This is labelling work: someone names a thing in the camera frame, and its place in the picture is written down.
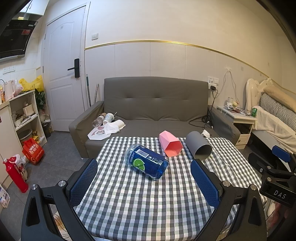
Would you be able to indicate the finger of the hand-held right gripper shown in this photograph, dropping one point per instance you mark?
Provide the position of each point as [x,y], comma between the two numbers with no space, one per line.
[281,153]
[256,161]

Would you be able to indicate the blue lime-label jar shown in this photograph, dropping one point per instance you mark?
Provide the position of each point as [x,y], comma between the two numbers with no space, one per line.
[148,162]

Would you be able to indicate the green leafy plant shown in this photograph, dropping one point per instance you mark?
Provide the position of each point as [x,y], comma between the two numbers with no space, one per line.
[40,98]

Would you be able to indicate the thin metal stick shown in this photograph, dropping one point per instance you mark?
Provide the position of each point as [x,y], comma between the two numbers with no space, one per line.
[96,92]

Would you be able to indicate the yellow plastic bag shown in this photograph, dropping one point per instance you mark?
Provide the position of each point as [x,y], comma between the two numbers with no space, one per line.
[34,84]

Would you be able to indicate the grey cup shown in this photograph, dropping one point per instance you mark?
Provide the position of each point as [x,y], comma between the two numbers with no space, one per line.
[196,143]

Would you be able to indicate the red paper bag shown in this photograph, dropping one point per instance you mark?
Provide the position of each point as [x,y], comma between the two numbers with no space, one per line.
[33,151]

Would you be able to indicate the white printed packet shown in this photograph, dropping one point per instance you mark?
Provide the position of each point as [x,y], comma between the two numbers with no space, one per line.
[4,195]

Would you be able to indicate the grey basin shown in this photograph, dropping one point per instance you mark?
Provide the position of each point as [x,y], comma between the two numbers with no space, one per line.
[24,135]

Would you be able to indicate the pink faceted cup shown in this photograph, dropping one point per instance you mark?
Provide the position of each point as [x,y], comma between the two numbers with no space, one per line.
[170,144]

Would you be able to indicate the black trash bin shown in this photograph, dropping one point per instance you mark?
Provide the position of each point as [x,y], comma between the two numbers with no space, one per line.
[46,131]

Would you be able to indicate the white plastic bag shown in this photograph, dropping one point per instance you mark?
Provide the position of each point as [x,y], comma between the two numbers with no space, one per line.
[21,165]

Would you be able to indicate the white wall sockets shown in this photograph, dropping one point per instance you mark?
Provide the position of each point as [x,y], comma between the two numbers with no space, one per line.
[9,70]

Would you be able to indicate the green drink can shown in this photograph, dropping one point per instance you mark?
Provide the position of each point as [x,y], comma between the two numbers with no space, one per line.
[254,112]

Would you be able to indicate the white paper cup with straw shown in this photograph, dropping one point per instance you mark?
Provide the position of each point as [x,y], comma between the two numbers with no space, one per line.
[108,118]

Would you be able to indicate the cream nightstand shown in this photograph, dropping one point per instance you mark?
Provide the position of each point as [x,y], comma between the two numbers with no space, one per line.
[242,129]

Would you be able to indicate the cream carved headboard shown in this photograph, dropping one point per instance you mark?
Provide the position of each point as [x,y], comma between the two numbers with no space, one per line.
[253,90]

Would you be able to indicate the grey sofa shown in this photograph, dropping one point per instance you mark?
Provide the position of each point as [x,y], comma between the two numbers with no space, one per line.
[150,104]

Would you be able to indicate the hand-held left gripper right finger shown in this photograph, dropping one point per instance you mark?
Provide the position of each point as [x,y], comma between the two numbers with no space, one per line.
[204,183]

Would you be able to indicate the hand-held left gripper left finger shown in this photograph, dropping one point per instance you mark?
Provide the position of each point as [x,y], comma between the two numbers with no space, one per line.
[83,183]

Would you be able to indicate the white power socket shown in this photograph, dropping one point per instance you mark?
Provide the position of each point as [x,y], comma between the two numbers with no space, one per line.
[213,80]

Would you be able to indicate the checked tablecloth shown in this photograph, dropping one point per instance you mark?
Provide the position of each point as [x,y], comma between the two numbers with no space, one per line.
[138,199]

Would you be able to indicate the white door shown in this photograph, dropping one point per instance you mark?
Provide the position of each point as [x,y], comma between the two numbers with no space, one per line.
[62,58]

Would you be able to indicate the checked pillow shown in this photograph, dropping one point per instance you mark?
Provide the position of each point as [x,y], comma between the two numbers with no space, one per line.
[277,110]

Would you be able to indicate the white jar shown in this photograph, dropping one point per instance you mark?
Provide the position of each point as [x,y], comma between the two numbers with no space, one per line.
[229,101]

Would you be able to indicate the white wall cabinet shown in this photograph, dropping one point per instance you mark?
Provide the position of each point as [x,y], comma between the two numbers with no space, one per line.
[34,7]

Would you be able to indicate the white light switch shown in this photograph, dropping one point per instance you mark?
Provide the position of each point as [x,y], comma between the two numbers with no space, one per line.
[94,36]

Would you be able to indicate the red fire extinguisher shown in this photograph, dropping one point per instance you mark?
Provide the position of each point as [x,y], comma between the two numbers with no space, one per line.
[16,176]

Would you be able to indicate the black range hood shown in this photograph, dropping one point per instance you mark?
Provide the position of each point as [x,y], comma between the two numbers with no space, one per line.
[13,39]

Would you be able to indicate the white pink kettle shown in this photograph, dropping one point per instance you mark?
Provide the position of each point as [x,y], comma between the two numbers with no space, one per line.
[9,89]

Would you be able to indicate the cream blanket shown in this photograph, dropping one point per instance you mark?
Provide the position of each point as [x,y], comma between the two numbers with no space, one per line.
[270,126]

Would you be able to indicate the crumpled white tissue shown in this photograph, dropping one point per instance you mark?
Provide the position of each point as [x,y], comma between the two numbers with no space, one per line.
[205,133]

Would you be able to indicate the black charger plug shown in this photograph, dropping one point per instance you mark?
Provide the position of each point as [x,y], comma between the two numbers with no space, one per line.
[213,87]

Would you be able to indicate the brown paper cup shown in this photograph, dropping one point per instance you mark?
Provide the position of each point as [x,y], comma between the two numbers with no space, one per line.
[101,115]

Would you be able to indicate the white cloth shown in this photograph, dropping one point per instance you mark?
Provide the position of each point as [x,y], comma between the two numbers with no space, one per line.
[113,127]

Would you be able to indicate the white open shelf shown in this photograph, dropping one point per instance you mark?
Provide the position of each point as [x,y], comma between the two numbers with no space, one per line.
[33,99]

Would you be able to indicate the clear plastic bottle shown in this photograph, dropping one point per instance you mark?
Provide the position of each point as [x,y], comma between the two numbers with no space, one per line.
[98,121]

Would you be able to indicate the beige pillow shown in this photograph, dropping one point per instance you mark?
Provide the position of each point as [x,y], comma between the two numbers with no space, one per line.
[279,97]

